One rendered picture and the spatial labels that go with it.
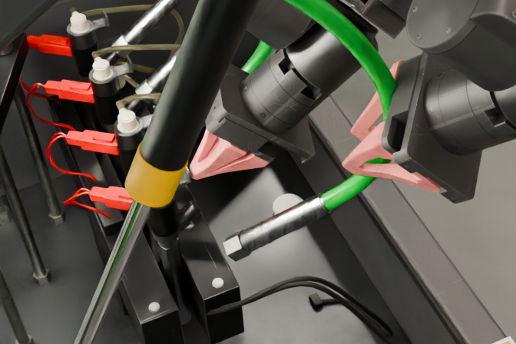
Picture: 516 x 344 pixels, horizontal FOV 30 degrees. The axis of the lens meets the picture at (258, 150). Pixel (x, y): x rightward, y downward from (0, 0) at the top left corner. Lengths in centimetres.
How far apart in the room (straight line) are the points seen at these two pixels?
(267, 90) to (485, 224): 152
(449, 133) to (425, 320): 40
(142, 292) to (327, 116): 32
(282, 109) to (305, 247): 39
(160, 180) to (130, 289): 58
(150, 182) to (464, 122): 31
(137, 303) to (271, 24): 33
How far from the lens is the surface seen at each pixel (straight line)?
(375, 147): 64
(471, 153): 65
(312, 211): 74
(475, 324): 94
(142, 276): 94
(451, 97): 62
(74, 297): 112
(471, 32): 53
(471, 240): 222
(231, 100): 77
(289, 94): 76
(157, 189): 35
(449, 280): 96
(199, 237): 96
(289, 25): 72
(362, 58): 64
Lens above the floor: 173
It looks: 46 degrees down
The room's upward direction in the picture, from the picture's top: 4 degrees counter-clockwise
